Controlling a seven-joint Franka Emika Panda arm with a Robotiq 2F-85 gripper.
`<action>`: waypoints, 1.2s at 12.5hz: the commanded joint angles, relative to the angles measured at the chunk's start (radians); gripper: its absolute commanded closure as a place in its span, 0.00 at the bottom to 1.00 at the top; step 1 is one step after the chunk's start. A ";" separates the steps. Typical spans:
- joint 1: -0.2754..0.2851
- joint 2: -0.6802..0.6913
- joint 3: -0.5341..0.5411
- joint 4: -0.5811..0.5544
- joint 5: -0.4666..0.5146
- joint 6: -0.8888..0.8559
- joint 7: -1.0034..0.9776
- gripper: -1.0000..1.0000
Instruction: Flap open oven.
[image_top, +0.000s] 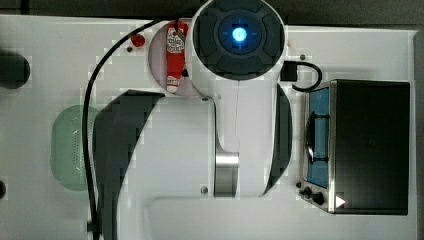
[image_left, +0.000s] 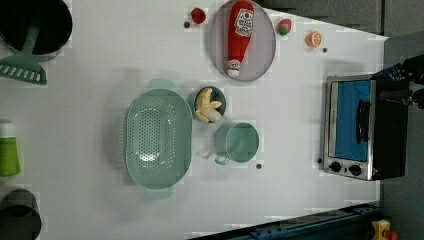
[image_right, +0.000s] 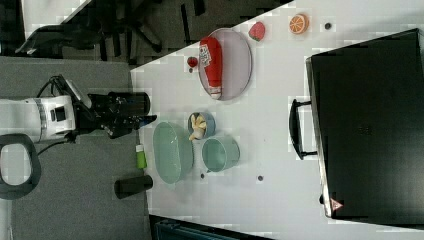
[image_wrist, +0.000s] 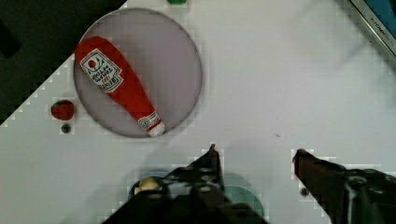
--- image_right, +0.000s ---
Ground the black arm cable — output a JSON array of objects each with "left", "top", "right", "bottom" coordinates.
[{"left": 35, "top": 75, "right": 73, "bottom": 157}]

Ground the black office chair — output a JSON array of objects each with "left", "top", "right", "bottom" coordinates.
[{"left": 15, "top": 0, "right": 162, "bottom": 61}]

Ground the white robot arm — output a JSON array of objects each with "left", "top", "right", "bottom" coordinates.
[{"left": 1, "top": 92, "right": 157, "bottom": 143}]

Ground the red strawberry toy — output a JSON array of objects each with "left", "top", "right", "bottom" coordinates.
[{"left": 248, "top": 22, "right": 266, "bottom": 41}]

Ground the green colander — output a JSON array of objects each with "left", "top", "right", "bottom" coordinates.
[{"left": 153, "top": 122, "right": 194, "bottom": 184}]

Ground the peeled banana toy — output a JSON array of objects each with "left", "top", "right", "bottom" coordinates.
[{"left": 189, "top": 114, "right": 207, "bottom": 141}]

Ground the grey round plate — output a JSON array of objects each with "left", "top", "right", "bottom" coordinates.
[{"left": 198, "top": 28, "right": 252, "bottom": 101}]

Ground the black oven door handle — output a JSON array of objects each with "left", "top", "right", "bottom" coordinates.
[{"left": 289, "top": 99, "right": 317, "bottom": 160}]

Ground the black cylinder cup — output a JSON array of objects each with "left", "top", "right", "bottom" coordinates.
[{"left": 114, "top": 175, "right": 153, "bottom": 199}]

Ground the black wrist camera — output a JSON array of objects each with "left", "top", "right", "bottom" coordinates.
[{"left": 52, "top": 75, "right": 92, "bottom": 109}]

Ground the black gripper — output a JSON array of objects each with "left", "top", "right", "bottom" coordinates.
[{"left": 75, "top": 92, "right": 157, "bottom": 139}]

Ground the black toaster oven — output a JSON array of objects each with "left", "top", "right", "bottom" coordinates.
[{"left": 306, "top": 29, "right": 424, "bottom": 228}]

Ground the red ketchup bottle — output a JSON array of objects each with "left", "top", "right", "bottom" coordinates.
[{"left": 199, "top": 37, "right": 223, "bottom": 99}]

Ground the small red tomato toy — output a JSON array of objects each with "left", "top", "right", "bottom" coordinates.
[{"left": 187, "top": 57, "right": 198, "bottom": 68}]

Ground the green metal cup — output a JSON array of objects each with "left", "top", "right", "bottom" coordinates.
[{"left": 202, "top": 136, "right": 240, "bottom": 172}]

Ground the orange slice toy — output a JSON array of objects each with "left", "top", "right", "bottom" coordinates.
[{"left": 289, "top": 14, "right": 309, "bottom": 34}]

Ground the small blue bowl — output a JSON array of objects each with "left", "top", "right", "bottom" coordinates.
[{"left": 188, "top": 112, "right": 216, "bottom": 141}]

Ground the green white bottle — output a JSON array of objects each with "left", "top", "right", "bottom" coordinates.
[{"left": 136, "top": 144, "right": 147, "bottom": 169}]

